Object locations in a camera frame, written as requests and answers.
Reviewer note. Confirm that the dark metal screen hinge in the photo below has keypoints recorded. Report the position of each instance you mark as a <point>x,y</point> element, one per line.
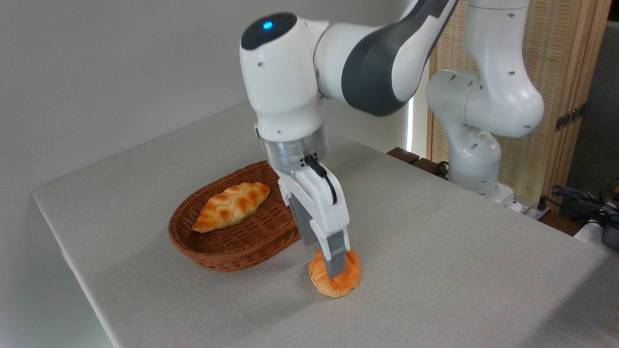
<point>570,117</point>

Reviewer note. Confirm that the round braided bread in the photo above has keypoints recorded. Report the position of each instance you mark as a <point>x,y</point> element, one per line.
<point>350,280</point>

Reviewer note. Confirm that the dark grey device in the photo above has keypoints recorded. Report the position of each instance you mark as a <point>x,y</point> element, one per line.
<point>611,237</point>

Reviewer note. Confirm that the grey tablecloth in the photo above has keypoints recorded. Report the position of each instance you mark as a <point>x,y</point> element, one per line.
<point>435,266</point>

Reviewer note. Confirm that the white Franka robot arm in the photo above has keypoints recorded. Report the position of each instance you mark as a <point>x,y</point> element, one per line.
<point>285,87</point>

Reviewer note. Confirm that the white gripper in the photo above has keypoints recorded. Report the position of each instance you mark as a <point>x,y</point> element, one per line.
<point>319,203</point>

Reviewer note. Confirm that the long braided bread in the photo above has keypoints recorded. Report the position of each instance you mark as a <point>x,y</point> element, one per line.
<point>232,205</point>

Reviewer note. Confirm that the brown wicker basket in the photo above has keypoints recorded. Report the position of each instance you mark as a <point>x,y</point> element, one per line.
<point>242,241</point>

